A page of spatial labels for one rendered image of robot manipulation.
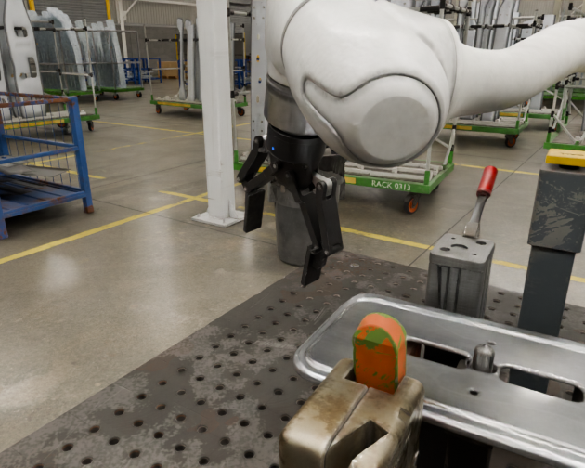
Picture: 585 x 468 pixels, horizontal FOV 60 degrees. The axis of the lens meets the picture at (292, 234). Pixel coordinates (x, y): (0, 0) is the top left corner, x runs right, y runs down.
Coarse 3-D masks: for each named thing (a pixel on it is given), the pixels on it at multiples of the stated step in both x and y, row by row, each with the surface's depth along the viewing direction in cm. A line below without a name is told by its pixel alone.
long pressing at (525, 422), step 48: (336, 336) 55; (432, 336) 55; (480, 336) 55; (528, 336) 55; (432, 384) 47; (480, 384) 47; (576, 384) 48; (480, 432) 42; (528, 432) 41; (576, 432) 41
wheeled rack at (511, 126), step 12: (504, 24) 684; (516, 24) 676; (528, 24) 669; (540, 24) 713; (528, 108) 752; (468, 120) 744; (504, 120) 740; (492, 132) 700; (504, 132) 692; (516, 132) 684
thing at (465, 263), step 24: (456, 240) 66; (480, 240) 66; (432, 264) 63; (456, 264) 61; (480, 264) 60; (432, 288) 64; (456, 288) 62; (480, 288) 61; (456, 312) 63; (480, 312) 65; (432, 360) 68; (456, 360) 66; (432, 432) 71; (432, 456) 72
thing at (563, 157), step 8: (552, 152) 71; (560, 152) 71; (568, 152) 71; (576, 152) 71; (584, 152) 71; (552, 160) 69; (560, 160) 68; (568, 160) 68; (576, 160) 67; (584, 160) 67; (568, 168) 70; (576, 168) 70
